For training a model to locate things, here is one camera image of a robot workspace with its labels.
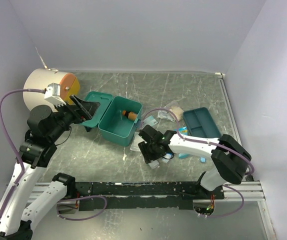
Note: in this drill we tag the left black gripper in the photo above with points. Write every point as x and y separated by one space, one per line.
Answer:
89 108

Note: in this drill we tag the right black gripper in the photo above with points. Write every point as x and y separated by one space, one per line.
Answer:
143 146

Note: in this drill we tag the white medicine bottle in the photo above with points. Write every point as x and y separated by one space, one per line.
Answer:
165 159

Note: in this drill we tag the cotton ball bag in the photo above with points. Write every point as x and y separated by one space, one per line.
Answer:
174 107

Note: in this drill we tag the white gauze pad packet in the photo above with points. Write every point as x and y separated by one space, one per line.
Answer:
135 143

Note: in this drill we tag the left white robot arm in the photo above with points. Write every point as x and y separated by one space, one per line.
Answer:
17 219

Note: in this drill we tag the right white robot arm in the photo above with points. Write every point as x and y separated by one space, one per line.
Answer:
230 159

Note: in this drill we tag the brown medicine bottle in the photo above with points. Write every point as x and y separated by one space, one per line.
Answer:
130 115

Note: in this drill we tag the teal medicine kit box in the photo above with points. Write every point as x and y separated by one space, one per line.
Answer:
110 121

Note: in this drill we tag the blue white card packet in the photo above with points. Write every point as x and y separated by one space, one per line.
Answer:
151 121

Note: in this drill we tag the silver foil packets bag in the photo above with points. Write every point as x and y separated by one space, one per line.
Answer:
167 115

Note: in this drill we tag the dark teal divider tray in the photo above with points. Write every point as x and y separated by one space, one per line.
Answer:
200 123

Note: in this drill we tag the blue plastic clip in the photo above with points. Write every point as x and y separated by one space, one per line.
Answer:
203 160

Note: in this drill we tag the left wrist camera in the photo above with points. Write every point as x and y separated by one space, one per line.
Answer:
53 95

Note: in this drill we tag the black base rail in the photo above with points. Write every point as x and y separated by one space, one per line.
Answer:
148 195

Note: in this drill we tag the aluminium frame rail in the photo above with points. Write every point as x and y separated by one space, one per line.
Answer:
249 190

